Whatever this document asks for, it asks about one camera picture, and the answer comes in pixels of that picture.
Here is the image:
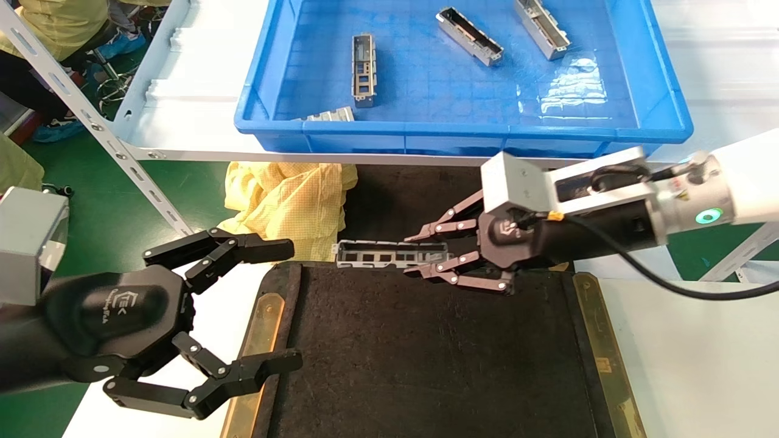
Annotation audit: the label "long black cable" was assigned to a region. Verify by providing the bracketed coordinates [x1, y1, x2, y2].
[545, 210, 779, 301]

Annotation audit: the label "chrome star-base office chair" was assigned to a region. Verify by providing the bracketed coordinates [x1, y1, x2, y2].
[61, 24, 153, 116]

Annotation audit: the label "white rack upright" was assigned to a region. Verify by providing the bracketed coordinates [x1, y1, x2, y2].
[700, 222, 779, 282]

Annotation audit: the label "blue plastic bin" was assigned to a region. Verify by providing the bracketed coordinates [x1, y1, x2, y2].
[235, 0, 694, 160]

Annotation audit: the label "grey metal housing part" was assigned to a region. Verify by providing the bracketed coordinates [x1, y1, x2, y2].
[298, 106, 355, 122]
[351, 33, 378, 108]
[337, 240, 454, 269]
[514, 0, 571, 61]
[436, 7, 505, 66]

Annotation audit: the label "black work mat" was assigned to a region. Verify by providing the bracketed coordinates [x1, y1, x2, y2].
[220, 262, 647, 438]

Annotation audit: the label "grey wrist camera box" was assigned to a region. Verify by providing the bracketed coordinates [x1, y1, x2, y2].
[481, 146, 661, 217]
[0, 187, 71, 308]

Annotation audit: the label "grey perforated rack upright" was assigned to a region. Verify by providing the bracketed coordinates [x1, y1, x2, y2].
[0, 0, 195, 237]

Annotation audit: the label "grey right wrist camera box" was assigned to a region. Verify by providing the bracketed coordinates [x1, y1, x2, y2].
[481, 146, 661, 217]

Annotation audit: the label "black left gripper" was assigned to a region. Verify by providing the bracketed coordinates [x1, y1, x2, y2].
[0, 227, 304, 421]

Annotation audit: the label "blue shoe cover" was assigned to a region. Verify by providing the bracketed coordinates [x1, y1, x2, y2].
[30, 119, 89, 144]
[97, 32, 148, 60]

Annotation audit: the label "person yellow coat brown trousers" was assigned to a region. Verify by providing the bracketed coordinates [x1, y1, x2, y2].
[0, 133, 44, 192]

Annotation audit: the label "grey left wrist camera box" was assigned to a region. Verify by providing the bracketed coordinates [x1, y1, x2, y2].
[0, 187, 71, 308]

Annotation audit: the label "black tray with brass handles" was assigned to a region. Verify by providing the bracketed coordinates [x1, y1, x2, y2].
[338, 164, 573, 271]

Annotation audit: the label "yellow cloth garment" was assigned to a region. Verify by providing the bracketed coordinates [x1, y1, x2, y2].
[218, 161, 358, 262]

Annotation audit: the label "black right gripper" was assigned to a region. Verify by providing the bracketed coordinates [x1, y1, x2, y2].
[403, 190, 663, 297]

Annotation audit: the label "person yellow coat dark trousers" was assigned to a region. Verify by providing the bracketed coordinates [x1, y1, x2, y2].
[0, 0, 113, 122]

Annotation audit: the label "short black camera cable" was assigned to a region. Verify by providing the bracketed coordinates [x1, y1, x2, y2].
[589, 163, 700, 190]

